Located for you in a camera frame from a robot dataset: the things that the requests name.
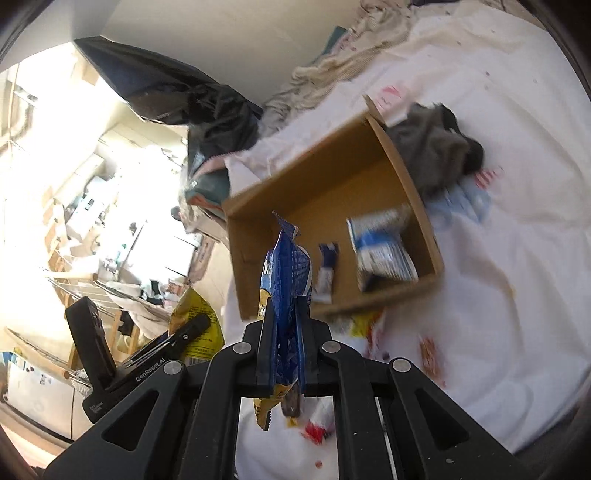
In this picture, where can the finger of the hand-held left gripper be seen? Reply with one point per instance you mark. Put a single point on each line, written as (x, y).
(189, 327)

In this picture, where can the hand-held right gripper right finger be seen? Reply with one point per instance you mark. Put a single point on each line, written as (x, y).
(305, 360)

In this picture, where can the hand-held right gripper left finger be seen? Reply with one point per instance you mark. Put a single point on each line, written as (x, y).
(265, 364)

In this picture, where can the brown cardboard box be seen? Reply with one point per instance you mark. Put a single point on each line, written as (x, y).
(323, 203)

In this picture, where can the white cloth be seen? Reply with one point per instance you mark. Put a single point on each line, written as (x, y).
(138, 300)

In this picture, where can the white red-label snack packet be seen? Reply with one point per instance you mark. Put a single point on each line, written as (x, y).
(321, 422)

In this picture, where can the yellow and red snack packet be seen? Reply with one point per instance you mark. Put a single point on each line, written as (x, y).
(360, 323)

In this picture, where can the white storage box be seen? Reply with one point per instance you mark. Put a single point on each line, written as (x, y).
(41, 397)

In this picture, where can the wooden drying rack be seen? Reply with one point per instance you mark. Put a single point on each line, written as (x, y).
(60, 277)

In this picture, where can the small blue white snack bar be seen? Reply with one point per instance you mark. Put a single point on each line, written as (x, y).
(325, 272)

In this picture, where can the blue and white snack packet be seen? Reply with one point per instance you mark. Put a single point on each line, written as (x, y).
(381, 249)

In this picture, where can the teal pillow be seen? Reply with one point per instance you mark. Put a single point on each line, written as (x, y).
(210, 184)

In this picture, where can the white printed bed sheet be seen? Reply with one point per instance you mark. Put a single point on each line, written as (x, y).
(498, 258)

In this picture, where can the black plastic bag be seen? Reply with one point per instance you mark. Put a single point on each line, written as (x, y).
(184, 101)

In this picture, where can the grey and black garment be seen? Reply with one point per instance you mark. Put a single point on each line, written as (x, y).
(429, 147)

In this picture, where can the beige crumpled blanket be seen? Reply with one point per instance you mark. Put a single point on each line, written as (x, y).
(323, 78)

